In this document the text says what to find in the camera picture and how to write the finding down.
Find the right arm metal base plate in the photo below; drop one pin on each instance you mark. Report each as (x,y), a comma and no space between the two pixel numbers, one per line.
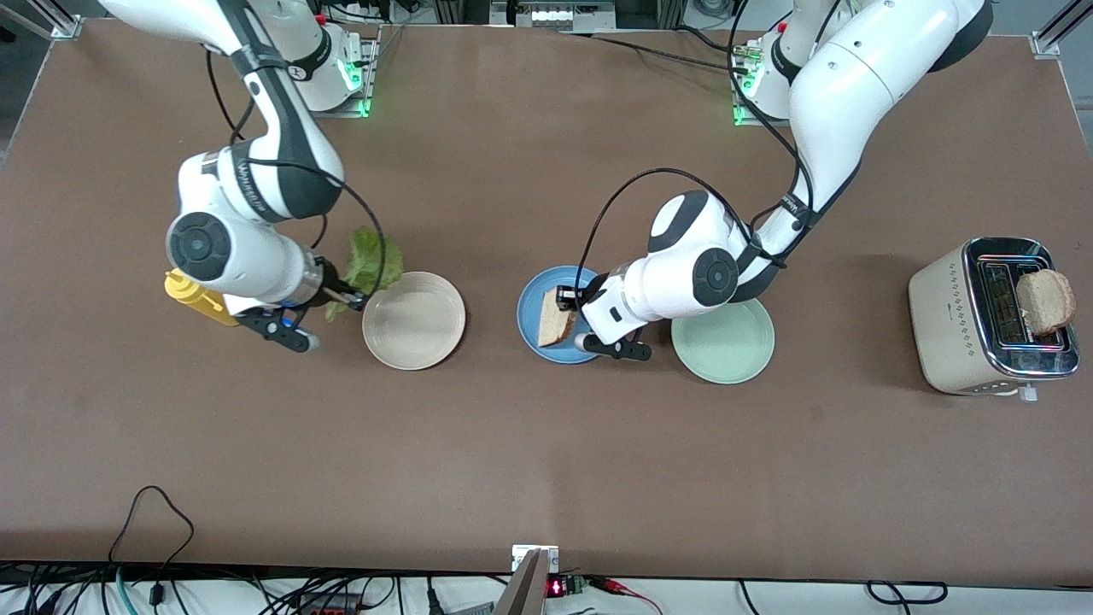
(369,85)

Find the green lettuce leaf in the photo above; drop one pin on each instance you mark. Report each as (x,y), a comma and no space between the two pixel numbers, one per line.
(371,265)

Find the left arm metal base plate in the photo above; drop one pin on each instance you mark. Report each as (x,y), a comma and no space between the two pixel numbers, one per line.
(741,115)

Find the aluminium table corner bracket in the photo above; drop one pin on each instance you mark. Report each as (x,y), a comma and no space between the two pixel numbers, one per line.
(1046,43)
(64,26)

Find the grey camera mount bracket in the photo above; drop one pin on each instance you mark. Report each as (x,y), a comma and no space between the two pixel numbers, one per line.
(529,589)

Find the bread slice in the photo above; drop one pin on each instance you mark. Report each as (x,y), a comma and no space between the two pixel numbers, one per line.
(555,325)
(1046,301)

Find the beige chrome toaster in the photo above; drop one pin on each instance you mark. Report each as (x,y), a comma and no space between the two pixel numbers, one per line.
(943,333)

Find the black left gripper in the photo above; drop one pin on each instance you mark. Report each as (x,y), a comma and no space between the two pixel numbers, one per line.
(587,295)

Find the light green round plate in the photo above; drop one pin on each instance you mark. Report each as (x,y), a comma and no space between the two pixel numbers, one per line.
(722,342)

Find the white vented box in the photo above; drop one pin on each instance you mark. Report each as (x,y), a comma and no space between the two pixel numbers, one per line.
(555,15)

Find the blue round plate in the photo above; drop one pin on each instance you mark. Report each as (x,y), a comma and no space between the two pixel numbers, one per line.
(529,312)

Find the yellow mustard squeeze bottle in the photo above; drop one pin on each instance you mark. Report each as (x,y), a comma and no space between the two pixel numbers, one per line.
(192,295)

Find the red clip lead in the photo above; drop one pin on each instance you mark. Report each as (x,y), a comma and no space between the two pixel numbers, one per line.
(616,586)

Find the beige round plate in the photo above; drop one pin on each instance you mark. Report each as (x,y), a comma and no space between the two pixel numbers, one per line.
(414,321)

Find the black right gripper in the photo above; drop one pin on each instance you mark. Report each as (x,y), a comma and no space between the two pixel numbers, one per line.
(333,286)

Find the small red display module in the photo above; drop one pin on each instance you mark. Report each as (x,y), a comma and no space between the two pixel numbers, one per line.
(557,588)

